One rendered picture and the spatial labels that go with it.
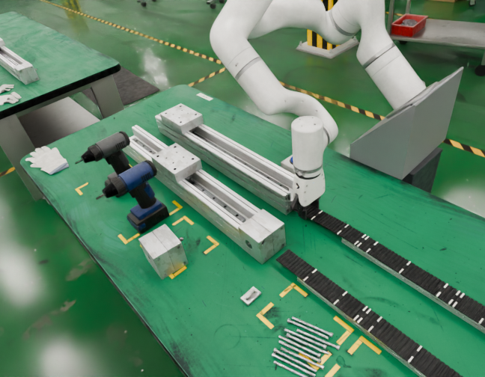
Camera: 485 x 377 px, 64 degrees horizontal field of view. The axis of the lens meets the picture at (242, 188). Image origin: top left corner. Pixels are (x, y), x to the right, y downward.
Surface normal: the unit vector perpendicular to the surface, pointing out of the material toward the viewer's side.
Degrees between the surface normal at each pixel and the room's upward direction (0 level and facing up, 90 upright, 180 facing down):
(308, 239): 0
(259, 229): 0
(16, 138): 90
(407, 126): 90
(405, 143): 90
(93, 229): 0
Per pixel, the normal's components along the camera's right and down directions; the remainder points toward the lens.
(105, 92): 0.65, 0.43
